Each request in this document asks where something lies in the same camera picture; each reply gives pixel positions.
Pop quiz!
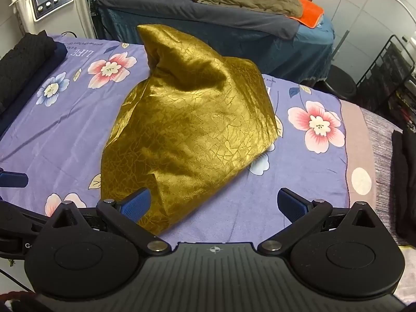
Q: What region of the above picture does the bed with teal skirt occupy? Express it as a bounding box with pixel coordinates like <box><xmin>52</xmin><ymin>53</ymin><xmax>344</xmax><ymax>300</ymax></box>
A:
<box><xmin>96</xmin><ymin>0</ymin><xmax>335</xmax><ymax>83</ymax></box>

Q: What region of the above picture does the orange cloth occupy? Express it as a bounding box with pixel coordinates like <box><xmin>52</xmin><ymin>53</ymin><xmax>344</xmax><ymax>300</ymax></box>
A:
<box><xmin>297</xmin><ymin>0</ymin><xmax>326</xmax><ymax>28</ymax></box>

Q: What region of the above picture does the black round stool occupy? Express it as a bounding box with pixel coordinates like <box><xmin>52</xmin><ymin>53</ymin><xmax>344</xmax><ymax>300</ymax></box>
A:
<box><xmin>323</xmin><ymin>65</ymin><xmax>358</xmax><ymax>100</ymax></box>

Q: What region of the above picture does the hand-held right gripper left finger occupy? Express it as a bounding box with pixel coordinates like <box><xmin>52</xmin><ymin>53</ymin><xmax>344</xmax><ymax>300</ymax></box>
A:
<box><xmin>49</xmin><ymin>188</ymin><xmax>171</xmax><ymax>255</ymax></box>

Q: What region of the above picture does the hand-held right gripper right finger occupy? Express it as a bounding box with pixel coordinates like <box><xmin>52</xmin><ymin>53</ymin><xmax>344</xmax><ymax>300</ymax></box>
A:
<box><xmin>258</xmin><ymin>187</ymin><xmax>381</xmax><ymax>256</ymax></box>

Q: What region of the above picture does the purple floral bedsheet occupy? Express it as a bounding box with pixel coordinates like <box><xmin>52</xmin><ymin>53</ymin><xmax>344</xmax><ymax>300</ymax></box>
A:
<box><xmin>0</xmin><ymin>34</ymin><xmax>355</xmax><ymax>244</ymax></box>

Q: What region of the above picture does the grey pink striped blanket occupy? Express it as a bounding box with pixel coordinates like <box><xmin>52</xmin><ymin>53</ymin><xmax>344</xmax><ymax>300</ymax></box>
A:
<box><xmin>340</xmin><ymin>99</ymin><xmax>416</xmax><ymax>306</ymax></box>

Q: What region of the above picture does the navy blue cloth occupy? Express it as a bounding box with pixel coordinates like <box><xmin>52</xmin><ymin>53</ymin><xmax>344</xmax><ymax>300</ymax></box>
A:
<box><xmin>0</xmin><ymin>44</ymin><xmax>67</xmax><ymax>137</ymax></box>

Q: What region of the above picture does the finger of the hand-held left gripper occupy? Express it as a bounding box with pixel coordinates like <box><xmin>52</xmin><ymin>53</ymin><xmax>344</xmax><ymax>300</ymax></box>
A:
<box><xmin>0</xmin><ymin>200</ymin><xmax>53</xmax><ymax>235</ymax></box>
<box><xmin>0</xmin><ymin>168</ymin><xmax>29</xmax><ymax>188</ymax></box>

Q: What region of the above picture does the black wire rack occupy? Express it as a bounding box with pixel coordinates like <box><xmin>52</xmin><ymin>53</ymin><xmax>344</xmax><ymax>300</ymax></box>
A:
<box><xmin>356</xmin><ymin>34</ymin><xmax>416</xmax><ymax>127</ymax></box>

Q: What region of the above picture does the gold satin jacket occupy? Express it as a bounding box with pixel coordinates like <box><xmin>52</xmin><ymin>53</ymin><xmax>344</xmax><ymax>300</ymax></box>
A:
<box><xmin>100</xmin><ymin>24</ymin><xmax>284</xmax><ymax>235</ymax></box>

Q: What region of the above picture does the black knitted cloth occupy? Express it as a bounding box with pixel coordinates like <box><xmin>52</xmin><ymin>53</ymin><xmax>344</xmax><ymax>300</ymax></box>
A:
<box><xmin>0</xmin><ymin>31</ymin><xmax>57</xmax><ymax>114</ymax></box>

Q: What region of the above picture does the dark grey blanket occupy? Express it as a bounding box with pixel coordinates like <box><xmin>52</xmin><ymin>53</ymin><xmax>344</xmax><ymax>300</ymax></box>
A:
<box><xmin>97</xmin><ymin>0</ymin><xmax>301</xmax><ymax>41</ymax></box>

